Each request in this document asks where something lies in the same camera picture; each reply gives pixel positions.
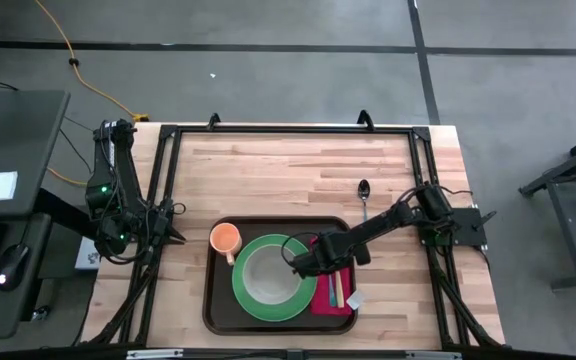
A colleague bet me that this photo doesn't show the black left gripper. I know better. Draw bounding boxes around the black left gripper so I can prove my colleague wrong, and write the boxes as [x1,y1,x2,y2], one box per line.
[139,199,188,252]

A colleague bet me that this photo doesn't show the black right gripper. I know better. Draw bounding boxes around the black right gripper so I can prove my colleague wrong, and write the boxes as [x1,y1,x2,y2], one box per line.
[291,230,373,280]

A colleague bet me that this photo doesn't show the red cloth napkin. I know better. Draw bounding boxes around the red cloth napkin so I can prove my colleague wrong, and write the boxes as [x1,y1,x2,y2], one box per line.
[310,237,367,318]

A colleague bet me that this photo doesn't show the grey bowl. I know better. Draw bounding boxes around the grey bowl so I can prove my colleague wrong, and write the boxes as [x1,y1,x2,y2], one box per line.
[241,244,303,307]

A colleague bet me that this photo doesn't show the orange mug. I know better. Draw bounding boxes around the orange mug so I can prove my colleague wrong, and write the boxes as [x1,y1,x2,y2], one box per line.
[209,222,244,268]

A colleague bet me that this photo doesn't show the green plate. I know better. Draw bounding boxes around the green plate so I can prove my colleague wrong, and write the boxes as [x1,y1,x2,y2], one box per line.
[231,233,318,323]

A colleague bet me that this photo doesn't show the brown plastic tray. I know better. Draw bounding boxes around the brown plastic tray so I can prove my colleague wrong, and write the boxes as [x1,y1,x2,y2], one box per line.
[202,215,359,336]

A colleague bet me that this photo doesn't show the white printed box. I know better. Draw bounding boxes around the white printed box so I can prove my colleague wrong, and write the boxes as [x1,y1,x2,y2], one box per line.
[75,236,102,271]

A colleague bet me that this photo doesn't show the black desk support bar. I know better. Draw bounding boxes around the black desk support bar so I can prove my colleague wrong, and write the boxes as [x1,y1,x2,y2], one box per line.
[35,187,99,241]

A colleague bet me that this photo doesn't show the black computer mouse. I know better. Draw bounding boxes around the black computer mouse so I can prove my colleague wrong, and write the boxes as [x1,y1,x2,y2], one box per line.
[0,243,32,292]

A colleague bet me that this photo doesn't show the grey computer desk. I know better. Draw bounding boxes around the grey computer desk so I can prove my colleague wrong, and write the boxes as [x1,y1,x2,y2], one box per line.
[0,89,72,341]

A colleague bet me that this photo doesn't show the grey metal stand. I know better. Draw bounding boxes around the grey metal stand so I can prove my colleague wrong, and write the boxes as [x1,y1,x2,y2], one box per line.
[517,124,576,291]

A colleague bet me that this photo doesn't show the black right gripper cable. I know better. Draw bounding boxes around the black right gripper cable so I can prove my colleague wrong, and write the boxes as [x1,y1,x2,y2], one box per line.
[280,230,320,267]

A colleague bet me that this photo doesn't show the blue-handled spoon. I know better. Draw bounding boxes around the blue-handled spoon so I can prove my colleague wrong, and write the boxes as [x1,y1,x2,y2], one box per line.
[357,178,372,224]

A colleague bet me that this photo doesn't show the black frame beam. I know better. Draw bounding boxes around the black frame beam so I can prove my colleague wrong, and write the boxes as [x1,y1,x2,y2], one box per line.
[0,342,576,360]

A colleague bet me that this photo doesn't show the silver beam bracket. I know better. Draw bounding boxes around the silver beam bracket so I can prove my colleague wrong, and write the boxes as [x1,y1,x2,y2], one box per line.
[126,348,184,360]
[405,350,463,360]

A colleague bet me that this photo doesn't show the yellow extension cable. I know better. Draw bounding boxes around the yellow extension cable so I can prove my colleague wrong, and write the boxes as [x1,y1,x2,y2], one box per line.
[46,167,90,189]
[34,0,152,124]

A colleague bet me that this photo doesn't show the black metal table frame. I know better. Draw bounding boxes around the black metal table frame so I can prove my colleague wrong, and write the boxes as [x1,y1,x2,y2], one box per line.
[80,110,507,351]

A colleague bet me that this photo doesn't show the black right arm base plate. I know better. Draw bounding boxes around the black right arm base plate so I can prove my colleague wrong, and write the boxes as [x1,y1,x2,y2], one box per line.
[420,207,497,247]

